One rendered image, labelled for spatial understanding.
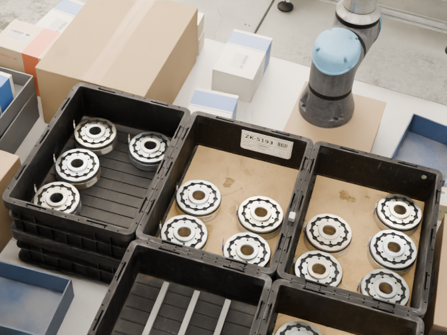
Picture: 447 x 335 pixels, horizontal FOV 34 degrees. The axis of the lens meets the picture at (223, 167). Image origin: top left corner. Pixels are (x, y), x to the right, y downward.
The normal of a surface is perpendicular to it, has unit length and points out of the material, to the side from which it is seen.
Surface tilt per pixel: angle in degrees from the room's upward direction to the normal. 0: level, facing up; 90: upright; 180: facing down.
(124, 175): 0
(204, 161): 0
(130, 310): 0
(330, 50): 9
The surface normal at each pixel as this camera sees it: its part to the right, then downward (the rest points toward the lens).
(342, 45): -0.04, -0.57
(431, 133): -0.46, 0.65
